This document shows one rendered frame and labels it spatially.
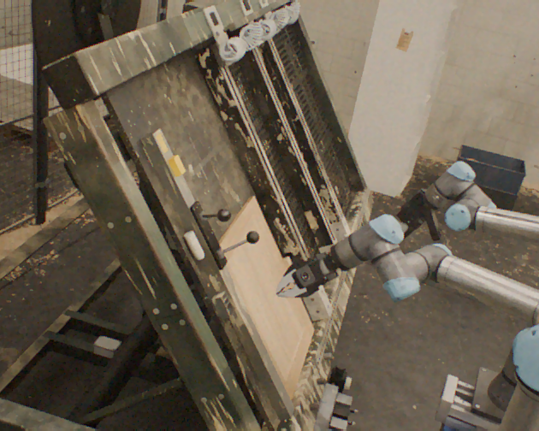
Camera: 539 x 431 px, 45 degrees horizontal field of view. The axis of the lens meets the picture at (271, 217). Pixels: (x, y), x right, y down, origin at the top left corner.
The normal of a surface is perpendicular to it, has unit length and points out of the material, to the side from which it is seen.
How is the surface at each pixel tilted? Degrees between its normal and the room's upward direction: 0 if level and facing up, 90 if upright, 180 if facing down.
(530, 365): 82
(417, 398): 0
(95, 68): 57
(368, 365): 0
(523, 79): 90
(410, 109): 90
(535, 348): 82
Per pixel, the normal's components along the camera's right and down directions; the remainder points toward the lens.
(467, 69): -0.38, 0.36
